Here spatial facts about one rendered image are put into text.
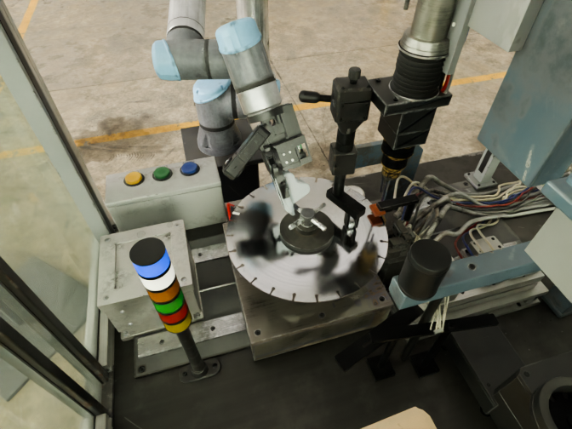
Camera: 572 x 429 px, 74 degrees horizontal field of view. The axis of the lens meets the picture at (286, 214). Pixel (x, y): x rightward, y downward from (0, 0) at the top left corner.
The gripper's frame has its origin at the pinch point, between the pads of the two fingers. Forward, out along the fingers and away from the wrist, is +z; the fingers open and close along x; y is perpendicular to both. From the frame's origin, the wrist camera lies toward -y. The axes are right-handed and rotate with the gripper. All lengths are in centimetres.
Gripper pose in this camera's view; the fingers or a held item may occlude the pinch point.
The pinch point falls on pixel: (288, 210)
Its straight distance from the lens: 77.2
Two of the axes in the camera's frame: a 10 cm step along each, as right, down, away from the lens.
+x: -2.1, -2.9, 9.4
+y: 9.2, -3.7, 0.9
